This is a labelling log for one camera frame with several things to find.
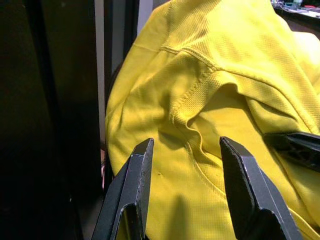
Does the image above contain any yellow mesh shirt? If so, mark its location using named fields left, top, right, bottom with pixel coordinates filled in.
left=104, top=0, right=320, bottom=240

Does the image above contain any dark cabinet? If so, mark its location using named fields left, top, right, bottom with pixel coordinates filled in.
left=0, top=0, right=106, bottom=240

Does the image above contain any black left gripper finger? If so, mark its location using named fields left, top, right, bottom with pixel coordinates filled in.
left=263, top=131, right=320, bottom=173
left=218, top=136, right=305, bottom=240
left=91, top=137, right=155, bottom=240

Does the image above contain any cluttered dark table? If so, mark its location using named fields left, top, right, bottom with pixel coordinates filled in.
left=273, top=0, right=320, bottom=40

